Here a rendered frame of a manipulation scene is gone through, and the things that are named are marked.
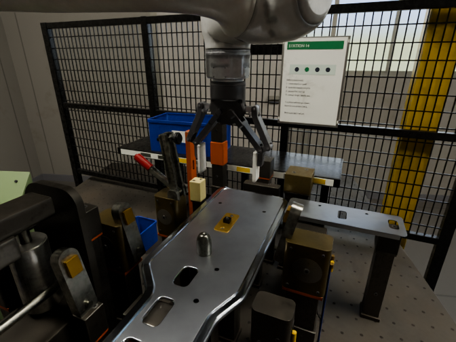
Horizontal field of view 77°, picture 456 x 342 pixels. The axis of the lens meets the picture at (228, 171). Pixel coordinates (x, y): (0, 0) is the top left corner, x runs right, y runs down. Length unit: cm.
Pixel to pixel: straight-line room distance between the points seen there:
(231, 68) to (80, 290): 47
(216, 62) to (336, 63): 61
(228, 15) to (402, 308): 92
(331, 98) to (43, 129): 332
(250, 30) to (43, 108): 347
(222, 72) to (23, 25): 331
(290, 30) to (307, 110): 73
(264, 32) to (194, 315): 44
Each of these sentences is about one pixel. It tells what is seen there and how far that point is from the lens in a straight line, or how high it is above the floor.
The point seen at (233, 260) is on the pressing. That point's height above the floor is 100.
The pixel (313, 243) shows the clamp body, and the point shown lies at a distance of 60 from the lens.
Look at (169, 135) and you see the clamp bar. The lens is 71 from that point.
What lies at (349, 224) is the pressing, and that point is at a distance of 78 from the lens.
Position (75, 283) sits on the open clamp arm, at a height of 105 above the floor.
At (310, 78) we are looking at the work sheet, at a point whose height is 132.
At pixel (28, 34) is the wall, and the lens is 376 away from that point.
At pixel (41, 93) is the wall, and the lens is 378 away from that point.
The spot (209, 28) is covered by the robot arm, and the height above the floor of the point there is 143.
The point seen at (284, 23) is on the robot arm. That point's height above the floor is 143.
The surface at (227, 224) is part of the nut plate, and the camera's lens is 71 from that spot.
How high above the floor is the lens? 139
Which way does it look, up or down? 22 degrees down
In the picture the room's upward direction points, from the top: straight up
